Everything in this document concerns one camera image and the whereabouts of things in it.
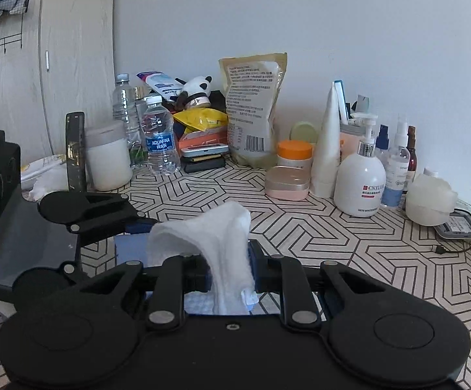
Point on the translucent white bowl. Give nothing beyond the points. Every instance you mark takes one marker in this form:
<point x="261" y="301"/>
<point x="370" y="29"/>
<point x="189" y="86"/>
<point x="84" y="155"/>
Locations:
<point x="428" y="199"/>

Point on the clear spray bottle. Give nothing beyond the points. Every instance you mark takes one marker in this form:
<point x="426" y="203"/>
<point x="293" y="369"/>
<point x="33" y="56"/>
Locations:
<point x="396" y="170"/>

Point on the pink cup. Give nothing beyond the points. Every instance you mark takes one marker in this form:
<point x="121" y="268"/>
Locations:
<point x="351" y="140"/>

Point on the grey flat device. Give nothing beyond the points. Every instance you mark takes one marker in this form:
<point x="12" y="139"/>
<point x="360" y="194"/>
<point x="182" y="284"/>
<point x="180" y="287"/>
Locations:
<point x="459" y="227"/>

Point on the white cloth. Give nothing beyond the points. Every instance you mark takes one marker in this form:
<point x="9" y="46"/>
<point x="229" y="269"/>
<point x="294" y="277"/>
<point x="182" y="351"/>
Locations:
<point x="227" y="243"/>

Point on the white and blue toothpaste tube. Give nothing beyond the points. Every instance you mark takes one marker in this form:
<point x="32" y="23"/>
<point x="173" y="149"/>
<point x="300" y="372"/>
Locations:
<point x="340" y="97"/>

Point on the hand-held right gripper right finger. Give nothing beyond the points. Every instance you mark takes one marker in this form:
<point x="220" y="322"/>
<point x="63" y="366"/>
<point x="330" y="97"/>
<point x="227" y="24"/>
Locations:
<point x="255" y="268"/>

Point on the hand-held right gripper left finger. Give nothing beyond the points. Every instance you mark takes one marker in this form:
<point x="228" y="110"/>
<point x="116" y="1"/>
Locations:
<point x="198" y="276"/>

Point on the labelled water bottle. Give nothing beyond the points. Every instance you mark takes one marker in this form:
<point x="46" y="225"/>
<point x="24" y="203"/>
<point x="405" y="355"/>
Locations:
<point x="160" y="142"/>

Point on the white pump bottle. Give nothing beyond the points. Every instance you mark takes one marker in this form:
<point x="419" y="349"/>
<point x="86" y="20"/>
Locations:
<point x="359" y="187"/>

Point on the wooden door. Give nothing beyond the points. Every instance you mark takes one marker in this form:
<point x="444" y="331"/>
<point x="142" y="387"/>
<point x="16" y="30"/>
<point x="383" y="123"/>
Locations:
<point x="77" y="69"/>

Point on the blue plastic container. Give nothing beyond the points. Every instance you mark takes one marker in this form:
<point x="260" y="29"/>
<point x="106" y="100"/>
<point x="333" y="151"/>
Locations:
<point x="132" y="252"/>

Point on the dark box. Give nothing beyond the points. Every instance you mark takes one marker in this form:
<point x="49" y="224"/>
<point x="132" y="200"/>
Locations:
<point x="219" y="99"/>

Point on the brown glass bottle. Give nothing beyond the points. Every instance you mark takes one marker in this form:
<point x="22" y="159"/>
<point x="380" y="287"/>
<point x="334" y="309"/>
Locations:
<point x="412" y="162"/>

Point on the white frosted jar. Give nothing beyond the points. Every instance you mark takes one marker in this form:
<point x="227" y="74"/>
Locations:
<point x="107" y="158"/>

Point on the crumpled white tissue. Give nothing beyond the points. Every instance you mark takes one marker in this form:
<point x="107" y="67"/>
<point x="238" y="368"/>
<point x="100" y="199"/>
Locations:
<point x="48" y="185"/>

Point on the yellow snack packet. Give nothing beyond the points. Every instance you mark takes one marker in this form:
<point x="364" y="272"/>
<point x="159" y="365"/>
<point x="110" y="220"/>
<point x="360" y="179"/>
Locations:
<point x="199" y="118"/>

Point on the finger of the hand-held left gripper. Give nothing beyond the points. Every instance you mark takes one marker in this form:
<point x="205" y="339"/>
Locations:
<point x="75" y="271"/>
<point x="138" y="227"/>

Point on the panda plush toy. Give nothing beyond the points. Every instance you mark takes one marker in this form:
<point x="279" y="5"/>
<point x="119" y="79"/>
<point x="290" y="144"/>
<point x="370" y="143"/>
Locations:
<point x="195" y="91"/>

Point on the dark blue spray bottle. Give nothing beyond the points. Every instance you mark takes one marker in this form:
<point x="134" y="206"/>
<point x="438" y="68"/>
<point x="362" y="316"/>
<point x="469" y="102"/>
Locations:
<point x="382" y="142"/>

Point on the pink flat case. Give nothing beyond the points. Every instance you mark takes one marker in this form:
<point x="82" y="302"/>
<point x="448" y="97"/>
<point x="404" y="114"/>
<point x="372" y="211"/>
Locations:
<point x="287" y="183"/>

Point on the clear unlabelled bottle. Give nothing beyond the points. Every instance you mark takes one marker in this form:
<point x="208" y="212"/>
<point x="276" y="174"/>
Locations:
<point x="124" y="109"/>

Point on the green round lid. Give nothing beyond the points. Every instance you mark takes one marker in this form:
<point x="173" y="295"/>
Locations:
<point x="303" y="132"/>

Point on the black glossy slab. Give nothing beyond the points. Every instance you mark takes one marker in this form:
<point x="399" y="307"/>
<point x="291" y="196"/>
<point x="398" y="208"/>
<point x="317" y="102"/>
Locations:
<point x="75" y="150"/>

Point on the black wall hooks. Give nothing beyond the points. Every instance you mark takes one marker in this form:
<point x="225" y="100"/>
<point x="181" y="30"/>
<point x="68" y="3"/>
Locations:
<point x="0" y="45"/>

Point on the orange lid jar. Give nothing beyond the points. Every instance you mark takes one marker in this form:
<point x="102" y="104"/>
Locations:
<point x="295" y="153"/>

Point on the beige stand-up pouch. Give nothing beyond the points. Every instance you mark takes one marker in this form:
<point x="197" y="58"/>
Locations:
<point x="251" y="109"/>

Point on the black flat box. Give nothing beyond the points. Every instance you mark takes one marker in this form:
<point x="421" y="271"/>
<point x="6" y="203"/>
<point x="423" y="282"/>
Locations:
<point x="203" y="164"/>

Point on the orange box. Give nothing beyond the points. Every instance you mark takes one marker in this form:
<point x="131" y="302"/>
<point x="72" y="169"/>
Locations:
<point x="203" y="138"/>

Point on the white red and blue tube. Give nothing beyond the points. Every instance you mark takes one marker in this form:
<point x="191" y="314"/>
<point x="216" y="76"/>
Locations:
<point x="160" y="83"/>

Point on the tall white tube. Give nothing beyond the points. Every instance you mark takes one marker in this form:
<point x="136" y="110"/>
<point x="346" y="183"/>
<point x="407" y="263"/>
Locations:
<point x="328" y="150"/>

